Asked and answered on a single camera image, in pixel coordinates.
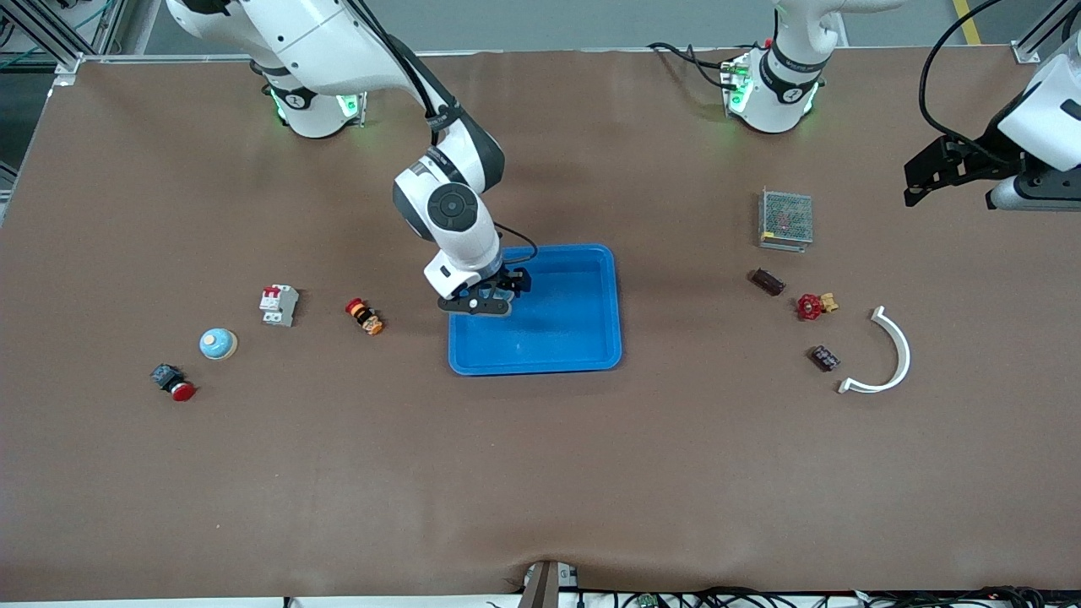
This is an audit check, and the light blue call bell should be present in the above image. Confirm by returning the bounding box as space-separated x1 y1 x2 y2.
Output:
199 328 239 361

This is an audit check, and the blue plastic tray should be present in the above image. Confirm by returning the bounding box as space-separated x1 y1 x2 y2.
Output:
448 244 623 377

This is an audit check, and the metal mesh power supply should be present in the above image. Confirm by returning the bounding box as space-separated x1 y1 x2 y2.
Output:
758 187 814 252

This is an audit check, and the white circuit breaker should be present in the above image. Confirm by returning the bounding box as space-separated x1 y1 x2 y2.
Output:
258 285 300 328

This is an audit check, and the white curved plastic piece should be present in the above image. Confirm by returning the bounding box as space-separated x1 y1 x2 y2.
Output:
837 306 912 395

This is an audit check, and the red mushroom push button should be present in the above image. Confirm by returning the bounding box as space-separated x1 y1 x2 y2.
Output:
150 363 198 402

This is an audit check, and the aluminium frame post with bracket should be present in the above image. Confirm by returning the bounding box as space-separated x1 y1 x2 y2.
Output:
1011 0 1069 65
0 0 128 85

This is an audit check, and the yellow emergency stop switch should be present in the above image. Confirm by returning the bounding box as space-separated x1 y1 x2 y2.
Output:
345 298 385 336

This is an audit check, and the black left base cable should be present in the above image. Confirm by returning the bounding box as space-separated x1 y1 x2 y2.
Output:
648 41 737 92

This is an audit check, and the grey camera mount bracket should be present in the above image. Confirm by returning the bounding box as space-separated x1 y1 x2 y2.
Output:
517 559 580 608

